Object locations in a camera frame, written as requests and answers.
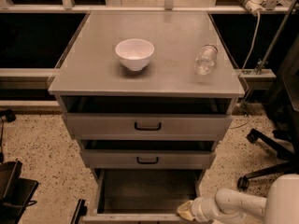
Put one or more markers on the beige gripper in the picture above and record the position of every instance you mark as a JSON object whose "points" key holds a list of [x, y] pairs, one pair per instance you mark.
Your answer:
{"points": [[197, 209]]}

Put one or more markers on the grey bottom drawer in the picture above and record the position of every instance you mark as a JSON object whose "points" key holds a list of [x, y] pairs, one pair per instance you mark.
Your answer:
{"points": [[140, 196]]}

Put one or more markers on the grey drawer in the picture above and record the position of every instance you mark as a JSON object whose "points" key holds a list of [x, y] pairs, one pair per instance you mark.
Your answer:
{"points": [[140, 196], [147, 159], [92, 126]]}

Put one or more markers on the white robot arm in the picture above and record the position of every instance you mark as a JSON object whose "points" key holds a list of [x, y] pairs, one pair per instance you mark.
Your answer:
{"points": [[281, 206]]}

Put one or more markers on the grey drawer cabinet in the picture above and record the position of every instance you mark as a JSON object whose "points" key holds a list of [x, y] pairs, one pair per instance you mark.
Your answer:
{"points": [[147, 90]]}

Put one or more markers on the grey middle drawer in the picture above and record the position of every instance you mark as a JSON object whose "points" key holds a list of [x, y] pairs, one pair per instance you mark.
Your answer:
{"points": [[147, 159]]}

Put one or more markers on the grey top drawer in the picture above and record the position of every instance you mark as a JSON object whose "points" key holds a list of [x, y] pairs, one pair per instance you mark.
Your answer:
{"points": [[92, 126]]}

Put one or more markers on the black bar on floor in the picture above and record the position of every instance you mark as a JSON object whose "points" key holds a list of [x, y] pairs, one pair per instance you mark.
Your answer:
{"points": [[80, 211]]}

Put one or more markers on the black office chair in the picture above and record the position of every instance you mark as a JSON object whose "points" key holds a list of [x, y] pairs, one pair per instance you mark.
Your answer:
{"points": [[283, 109]]}

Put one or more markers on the clear plastic bottle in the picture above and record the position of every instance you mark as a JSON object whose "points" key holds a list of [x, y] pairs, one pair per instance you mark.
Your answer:
{"points": [[206, 60]]}

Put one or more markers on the white bowl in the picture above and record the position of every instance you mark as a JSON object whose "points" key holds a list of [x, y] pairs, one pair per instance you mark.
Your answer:
{"points": [[135, 54]]}

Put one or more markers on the metal pole with clamp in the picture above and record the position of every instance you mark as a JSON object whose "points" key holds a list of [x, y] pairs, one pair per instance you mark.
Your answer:
{"points": [[261, 63]]}

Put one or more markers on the black caster at left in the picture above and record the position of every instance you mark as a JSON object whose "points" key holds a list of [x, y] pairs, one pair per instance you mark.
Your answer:
{"points": [[7, 115]]}

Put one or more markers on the white power strip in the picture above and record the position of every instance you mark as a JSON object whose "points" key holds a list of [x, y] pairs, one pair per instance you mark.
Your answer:
{"points": [[252, 6]]}

